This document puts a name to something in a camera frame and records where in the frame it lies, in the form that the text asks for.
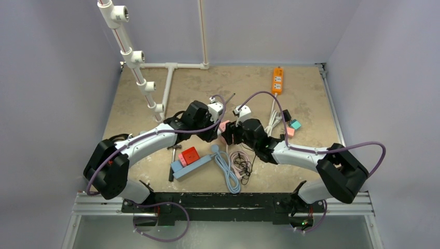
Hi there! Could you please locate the black power adapter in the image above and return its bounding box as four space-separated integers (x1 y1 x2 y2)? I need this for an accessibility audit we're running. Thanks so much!
282 109 292 122

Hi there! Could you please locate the light blue coiled cable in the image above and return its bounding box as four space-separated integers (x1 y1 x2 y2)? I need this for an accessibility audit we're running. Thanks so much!
210 144 242 194

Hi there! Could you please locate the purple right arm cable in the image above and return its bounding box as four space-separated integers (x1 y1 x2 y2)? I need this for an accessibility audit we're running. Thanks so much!
233 90 387 233

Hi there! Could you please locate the thin black adapter cable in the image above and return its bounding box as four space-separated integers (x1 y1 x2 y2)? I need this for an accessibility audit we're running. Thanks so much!
233 144 257 186

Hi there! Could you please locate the light blue power strip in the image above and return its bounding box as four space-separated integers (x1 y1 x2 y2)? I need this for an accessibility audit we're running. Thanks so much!
168 155 212 182

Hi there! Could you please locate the white power cord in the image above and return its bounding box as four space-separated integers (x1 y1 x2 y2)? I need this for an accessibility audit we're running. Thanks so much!
263 94 283 137

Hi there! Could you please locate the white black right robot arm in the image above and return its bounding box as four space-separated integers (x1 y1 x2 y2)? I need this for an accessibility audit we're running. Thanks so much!
221 118 368 211

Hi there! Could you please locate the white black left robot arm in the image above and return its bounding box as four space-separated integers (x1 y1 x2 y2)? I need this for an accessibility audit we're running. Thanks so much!
83 99 224 212

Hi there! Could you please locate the small pink plug block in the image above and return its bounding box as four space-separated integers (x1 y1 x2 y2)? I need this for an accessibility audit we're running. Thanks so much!
178 154 187 167

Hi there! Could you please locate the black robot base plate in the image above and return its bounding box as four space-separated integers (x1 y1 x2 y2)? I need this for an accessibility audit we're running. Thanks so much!
121 192 324 226

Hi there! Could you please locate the teal USB charger plug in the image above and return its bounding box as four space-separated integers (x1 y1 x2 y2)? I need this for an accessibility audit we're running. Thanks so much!
289 119 301 130

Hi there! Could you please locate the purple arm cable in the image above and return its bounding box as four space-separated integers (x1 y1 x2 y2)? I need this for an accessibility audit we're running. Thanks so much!
233 90 387 233
86 94 227 243

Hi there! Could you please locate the black steel claw hammer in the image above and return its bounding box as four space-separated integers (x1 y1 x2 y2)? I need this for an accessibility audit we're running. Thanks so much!
167 145 182 182

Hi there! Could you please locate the pink cube power socket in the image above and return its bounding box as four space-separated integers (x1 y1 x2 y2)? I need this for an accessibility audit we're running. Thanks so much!
217 120 230 145

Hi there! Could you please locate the aluminium rail frame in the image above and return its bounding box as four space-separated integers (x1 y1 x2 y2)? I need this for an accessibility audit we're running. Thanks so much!
73 64 373 248

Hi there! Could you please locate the pink coiled cable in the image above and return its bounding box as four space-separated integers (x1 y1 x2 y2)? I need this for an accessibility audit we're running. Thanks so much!
227 144 253 181

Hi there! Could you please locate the salmon pink USB charger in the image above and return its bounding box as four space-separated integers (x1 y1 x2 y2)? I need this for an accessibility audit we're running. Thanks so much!
285 127 295 139

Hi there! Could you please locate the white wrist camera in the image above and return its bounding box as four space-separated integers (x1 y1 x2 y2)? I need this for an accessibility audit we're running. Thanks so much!
207 97 224 122
232 105 252 126

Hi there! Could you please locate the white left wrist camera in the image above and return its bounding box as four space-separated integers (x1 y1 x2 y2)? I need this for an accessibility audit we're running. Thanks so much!
207 97 224 122

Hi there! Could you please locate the red cube socket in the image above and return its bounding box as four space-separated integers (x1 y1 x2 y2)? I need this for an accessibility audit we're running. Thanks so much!
182 147 200 166

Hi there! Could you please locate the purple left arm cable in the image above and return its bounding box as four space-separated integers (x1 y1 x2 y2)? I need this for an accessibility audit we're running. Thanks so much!
86 94 227 243

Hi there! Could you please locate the white PVC pipe frame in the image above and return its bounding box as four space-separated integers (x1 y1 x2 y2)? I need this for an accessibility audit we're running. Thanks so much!
97 0 210 122

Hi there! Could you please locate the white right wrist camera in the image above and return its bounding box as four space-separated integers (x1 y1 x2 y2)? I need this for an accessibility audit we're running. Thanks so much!
232 105 252 126

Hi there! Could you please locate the orange power strip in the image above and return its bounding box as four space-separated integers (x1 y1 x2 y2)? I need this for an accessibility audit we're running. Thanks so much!
271 67 284 95

